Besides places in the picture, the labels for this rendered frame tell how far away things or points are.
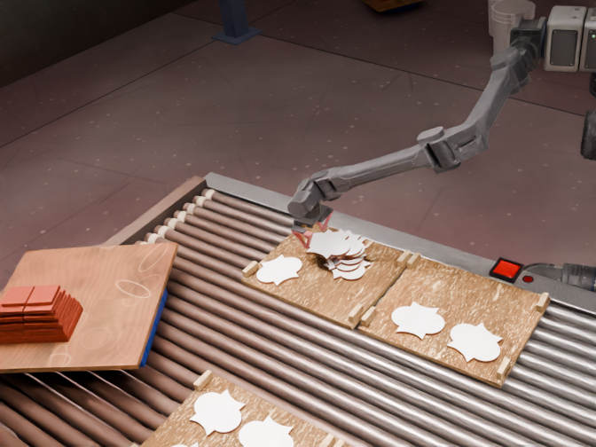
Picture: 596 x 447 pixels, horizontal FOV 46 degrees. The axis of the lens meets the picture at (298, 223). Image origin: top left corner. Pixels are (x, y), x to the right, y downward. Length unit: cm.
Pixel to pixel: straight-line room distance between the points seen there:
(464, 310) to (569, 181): 230
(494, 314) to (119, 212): 286
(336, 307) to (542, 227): 201
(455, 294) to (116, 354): 94
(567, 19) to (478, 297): 82
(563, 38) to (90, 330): 155
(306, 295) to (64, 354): 69
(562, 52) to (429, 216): 188
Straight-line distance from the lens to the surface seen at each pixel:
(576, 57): 222
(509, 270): 216
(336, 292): 209
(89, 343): 199
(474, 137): 179
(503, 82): 198
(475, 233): 379
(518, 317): 201
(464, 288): 208
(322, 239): 217
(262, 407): 183
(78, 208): 456
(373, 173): 190
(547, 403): 186
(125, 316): 203
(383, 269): 215
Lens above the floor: 234
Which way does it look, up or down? 36 degrees down
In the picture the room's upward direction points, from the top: 9 degrees counter-clockwise
